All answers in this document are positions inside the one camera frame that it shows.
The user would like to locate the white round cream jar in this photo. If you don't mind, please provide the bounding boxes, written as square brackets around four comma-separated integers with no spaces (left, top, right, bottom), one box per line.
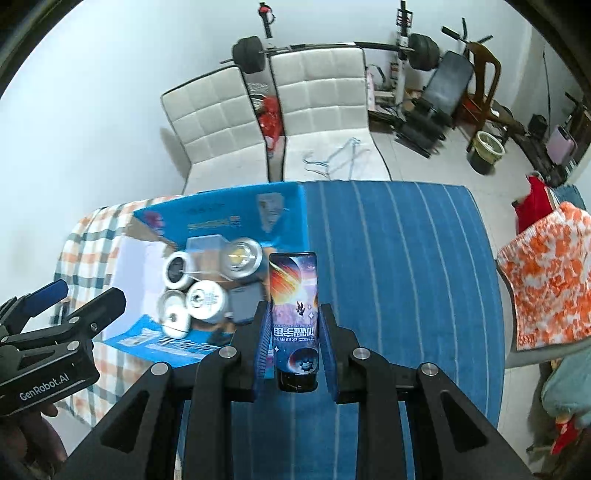
[185,280,228,324]

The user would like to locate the round silver metal tin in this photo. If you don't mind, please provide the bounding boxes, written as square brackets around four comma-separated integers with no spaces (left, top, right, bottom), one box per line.
[219,238,263,282]

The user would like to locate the person left hand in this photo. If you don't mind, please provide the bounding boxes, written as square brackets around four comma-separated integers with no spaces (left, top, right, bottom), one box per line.
[1,404,67,478]

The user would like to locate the plaid orange blue cloth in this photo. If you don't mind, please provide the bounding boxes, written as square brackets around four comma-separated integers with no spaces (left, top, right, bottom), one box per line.
[50,197,166,427]

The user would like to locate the white jar lid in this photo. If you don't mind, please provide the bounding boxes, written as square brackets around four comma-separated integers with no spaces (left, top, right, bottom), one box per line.
[157,290,186,323]

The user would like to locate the blue cardboard box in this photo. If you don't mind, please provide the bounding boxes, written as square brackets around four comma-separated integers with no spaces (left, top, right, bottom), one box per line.
[101,183,308,367]

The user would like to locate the white tin black lid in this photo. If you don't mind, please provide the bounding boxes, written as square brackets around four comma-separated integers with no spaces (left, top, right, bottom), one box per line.
[162,251,195,291]

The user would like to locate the blue striped table cloth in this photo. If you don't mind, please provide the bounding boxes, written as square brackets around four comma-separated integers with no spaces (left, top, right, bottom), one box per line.
[232,181,505,479]

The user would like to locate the clear plastic cube box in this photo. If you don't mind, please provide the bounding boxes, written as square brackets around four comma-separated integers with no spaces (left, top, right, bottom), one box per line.
[185,234,228,282]

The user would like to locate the orange white floral cloth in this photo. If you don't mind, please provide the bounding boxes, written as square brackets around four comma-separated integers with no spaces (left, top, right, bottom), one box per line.
[497,202,590,351]

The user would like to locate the left white padded chair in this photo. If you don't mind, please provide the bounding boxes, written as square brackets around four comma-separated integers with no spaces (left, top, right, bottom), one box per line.
[160,66,270,195]

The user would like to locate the white padded chair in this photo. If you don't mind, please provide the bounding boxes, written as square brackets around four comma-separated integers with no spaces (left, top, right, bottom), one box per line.
[160,66,270,195]
[270,45,391,181]

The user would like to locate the green waste bin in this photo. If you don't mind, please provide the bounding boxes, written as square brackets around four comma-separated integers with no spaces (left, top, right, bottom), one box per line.
[468,131,506,175]

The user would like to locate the red plastic bag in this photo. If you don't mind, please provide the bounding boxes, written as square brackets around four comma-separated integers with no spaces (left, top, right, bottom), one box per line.
[257,96,283,153]

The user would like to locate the black weight bench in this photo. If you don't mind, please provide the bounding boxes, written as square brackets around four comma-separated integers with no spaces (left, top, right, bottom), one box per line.
[397,51,474,158]

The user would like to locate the right white padded chair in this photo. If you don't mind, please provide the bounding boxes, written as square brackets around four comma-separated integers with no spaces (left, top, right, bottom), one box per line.
[270,45,391,181]

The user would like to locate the barbell with black weights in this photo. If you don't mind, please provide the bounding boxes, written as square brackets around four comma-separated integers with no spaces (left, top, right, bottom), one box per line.
[219,32,442,75]

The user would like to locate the brown wooden chair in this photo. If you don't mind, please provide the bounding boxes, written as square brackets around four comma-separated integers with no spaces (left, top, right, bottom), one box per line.
[458,42,515,149]

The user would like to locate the white barbell rack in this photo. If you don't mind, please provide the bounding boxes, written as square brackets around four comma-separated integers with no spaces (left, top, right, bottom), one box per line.
[367,0,413,106]

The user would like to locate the wire clothes hangers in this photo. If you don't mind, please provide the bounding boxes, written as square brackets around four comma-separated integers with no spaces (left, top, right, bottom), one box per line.
[301,137,370,181]

